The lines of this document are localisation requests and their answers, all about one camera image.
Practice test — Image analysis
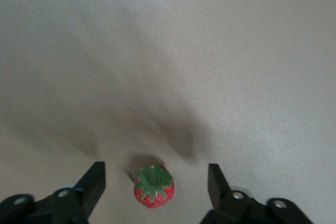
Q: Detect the red plastic strawberry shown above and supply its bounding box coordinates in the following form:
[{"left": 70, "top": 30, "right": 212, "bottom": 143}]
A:
[{"left": 133, "top": 163, "right": 175, "bottom": 209}]

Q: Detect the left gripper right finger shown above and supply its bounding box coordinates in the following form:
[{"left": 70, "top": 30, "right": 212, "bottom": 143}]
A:
[{"left": 201, "top": 163, "right": 314, "bottom": 224}]

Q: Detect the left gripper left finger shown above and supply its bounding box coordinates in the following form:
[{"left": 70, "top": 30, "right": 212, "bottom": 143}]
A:
[{"left": 0, "top": 161, "right": 106, "bottom": 224}]

